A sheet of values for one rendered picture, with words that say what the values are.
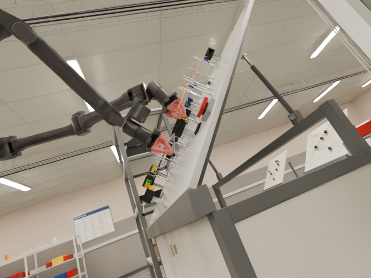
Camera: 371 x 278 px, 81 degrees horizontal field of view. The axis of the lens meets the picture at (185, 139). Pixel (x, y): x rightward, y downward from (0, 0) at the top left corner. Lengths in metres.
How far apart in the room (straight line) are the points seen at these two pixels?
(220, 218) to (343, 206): 0.36
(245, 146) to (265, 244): 9.26
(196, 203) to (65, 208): 8.61
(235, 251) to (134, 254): 7.93
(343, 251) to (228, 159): 8.71
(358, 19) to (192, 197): 0.44
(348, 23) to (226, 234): 0.45
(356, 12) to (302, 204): 0.42
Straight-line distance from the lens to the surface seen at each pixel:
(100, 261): 8.59
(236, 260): 0.53
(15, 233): 9.59
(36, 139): 1.30
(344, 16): 0.50
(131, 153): 1.93
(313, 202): 0.67
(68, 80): 0.86
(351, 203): 0.76
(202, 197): 0.51
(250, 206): 0.56
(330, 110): 0.91
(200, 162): 0.53
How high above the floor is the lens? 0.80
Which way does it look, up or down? 20 degrees up
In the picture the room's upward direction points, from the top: 22 degrees counter-clockwise
